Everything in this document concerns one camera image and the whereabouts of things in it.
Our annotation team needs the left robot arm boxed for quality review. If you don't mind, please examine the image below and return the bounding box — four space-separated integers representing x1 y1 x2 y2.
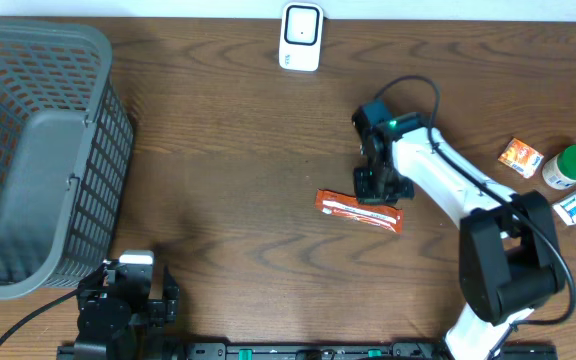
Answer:
73 252 186 360

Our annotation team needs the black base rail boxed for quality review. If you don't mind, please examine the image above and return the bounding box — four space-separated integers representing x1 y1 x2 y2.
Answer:
56 341 559 360

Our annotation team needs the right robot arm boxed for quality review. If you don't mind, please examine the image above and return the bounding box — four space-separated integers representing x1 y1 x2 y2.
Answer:
352 99 570 359

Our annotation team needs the white barcode scanner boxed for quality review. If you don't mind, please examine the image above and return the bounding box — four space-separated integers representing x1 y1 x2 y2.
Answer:
278 2 324 72

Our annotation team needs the orange tissue pack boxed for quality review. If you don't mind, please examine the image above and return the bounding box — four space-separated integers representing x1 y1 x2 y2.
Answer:
498 138 544 179

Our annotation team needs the grey plastic shopping basket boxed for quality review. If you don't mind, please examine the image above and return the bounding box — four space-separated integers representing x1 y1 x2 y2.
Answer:
0 18 135 300

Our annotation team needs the red Top chocolate bar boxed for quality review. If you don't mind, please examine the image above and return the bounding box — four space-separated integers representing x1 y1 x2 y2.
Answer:
315 190 404 233

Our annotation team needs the green lid white jar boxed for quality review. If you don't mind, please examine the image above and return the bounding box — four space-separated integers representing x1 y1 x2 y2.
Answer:
542 145 576 190

